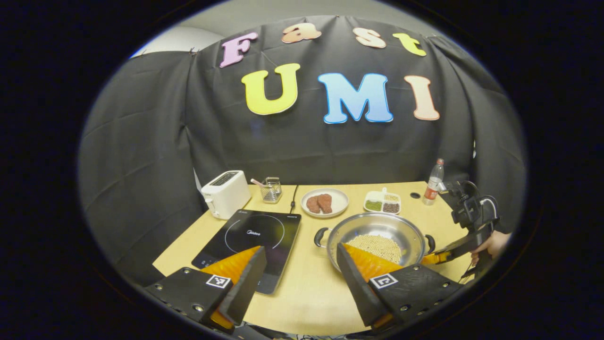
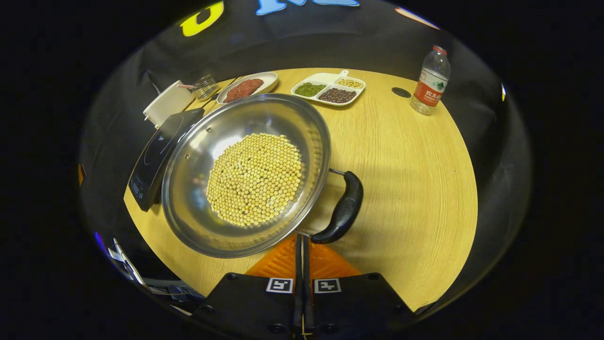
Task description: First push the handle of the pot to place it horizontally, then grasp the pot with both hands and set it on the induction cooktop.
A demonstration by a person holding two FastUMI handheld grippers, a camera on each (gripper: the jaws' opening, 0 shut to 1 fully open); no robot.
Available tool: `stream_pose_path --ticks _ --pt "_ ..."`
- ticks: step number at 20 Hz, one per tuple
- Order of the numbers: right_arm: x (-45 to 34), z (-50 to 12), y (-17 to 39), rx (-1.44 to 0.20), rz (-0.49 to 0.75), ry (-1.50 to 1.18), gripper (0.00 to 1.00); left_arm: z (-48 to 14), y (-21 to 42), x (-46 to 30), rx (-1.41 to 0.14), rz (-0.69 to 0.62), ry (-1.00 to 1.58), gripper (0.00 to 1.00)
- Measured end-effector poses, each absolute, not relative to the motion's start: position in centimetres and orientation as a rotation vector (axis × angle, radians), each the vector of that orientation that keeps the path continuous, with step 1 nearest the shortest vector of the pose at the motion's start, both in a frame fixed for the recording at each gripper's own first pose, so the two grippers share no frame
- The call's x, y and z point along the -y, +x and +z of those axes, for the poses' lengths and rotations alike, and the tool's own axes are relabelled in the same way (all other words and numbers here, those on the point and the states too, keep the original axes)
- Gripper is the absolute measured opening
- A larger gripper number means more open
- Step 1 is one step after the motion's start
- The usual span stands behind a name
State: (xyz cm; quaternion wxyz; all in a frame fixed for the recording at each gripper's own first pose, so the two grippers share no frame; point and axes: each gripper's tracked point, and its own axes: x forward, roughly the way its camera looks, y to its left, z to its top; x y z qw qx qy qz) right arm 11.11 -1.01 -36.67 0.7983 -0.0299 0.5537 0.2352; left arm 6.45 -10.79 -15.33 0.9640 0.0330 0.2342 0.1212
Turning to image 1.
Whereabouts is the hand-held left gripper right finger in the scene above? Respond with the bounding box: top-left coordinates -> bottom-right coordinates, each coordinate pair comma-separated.
336,243 -> 465,331

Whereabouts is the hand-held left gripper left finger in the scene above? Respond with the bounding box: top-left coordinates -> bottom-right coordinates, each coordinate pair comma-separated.
144,246 -> 268,333

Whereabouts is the stainless steel pot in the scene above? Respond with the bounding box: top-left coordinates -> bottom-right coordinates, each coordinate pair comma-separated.
314,212 -> 436,274

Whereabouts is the black induction cooktop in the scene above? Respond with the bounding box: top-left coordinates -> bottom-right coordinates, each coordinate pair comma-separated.
191,209 -> 302,296

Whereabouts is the clear plastic water bottle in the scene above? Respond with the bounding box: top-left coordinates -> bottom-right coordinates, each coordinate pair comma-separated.
422,158 -> 445,206

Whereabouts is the large yellow soybean heap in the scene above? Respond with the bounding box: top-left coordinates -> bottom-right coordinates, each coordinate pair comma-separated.
346,234 -> 403,265

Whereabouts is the round white plate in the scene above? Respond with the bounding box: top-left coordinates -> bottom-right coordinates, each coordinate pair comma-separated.
301,188 -> 350,219

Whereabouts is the white divided plate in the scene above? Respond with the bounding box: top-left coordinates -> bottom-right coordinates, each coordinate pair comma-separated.
363,187 -> 402,214

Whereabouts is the white toaster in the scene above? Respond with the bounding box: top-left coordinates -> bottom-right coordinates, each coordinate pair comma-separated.
201,170 -> 252,220

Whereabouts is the black backdrop cloth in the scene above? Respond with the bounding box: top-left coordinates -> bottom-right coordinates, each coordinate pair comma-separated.
78,14 -> 527,286

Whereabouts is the small wire basket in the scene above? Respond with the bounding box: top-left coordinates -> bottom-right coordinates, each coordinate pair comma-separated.
260,177 -> 283,204

